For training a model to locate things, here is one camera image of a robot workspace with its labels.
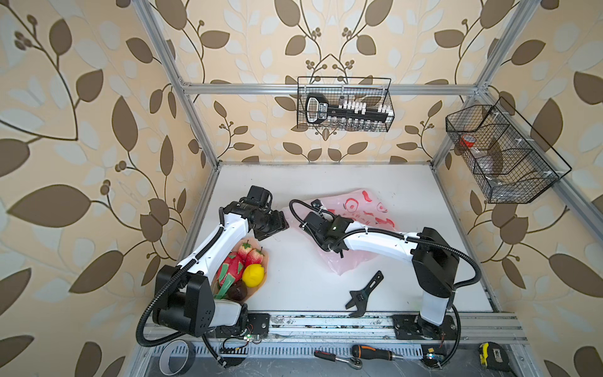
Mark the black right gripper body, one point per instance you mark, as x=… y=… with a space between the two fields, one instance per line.
x=335 y=220

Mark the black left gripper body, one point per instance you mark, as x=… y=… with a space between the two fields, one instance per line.
x=269 y=224

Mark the peach fruit plate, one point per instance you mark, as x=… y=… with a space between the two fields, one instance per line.
x=251 y=291

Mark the pink plastic bag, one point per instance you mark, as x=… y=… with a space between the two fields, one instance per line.
x=363 y=206

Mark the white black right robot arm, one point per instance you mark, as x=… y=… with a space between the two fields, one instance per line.
x=440 y=269

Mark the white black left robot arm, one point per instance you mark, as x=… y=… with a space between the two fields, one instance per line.
x=184 y=304

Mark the red strawberry far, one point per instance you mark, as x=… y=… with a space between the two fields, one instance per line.
x=243 y=250

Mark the yellow lemon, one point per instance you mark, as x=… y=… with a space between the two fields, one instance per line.
x=253 y=275

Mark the red dragon fruit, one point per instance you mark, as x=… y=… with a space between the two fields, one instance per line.
x=230 y=272

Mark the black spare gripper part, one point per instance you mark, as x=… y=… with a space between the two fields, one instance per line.
x=359 y=299

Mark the dark purple mangosteen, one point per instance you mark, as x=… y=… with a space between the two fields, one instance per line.
x=237 y=292

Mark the black socket set holder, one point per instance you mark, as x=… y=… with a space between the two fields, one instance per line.
x=318 y=109

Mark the orange black screwdriver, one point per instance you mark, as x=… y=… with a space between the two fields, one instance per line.
x=364 y=352

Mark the black ratchet wrench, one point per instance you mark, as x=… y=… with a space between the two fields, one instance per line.
x=354 y=363

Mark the black tape roll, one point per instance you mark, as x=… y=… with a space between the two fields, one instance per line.
x=177 y=358

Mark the yellow black tape measure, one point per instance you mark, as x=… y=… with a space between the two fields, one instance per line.
x=493 y=356

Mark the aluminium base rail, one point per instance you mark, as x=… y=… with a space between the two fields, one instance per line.
x=282 y=343

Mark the black wire basket centre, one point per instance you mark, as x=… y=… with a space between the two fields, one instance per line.
x=373 y=91

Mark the black wire basket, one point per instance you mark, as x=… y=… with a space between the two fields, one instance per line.
x=373 y=91
x=512 y=162

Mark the black wire basket right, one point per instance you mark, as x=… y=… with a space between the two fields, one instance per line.
x=512 y=162

